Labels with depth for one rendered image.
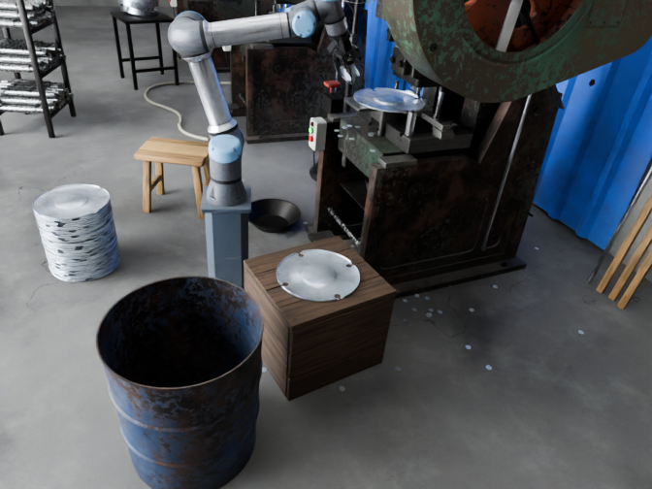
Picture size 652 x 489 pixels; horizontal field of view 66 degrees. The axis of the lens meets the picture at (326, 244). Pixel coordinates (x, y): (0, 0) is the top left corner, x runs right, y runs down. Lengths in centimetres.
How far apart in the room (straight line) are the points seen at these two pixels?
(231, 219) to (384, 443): 96
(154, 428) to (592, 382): 158
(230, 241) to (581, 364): 146
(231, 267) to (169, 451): 87
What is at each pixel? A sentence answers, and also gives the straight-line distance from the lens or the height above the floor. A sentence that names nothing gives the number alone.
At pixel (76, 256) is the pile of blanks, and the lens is 232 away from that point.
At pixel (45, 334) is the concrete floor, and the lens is 219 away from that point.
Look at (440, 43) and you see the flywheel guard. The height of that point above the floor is 111.
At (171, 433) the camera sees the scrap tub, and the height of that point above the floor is 31.
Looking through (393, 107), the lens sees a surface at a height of 78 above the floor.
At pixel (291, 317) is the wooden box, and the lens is 158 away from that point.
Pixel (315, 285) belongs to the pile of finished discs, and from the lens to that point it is 170.
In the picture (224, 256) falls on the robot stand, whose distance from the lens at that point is 205.
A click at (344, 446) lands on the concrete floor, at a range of 172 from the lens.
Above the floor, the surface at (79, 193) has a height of 31.
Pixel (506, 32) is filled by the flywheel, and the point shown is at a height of 113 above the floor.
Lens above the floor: 141
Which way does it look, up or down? 34 degrees down
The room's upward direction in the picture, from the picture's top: 5 degrees clockwise
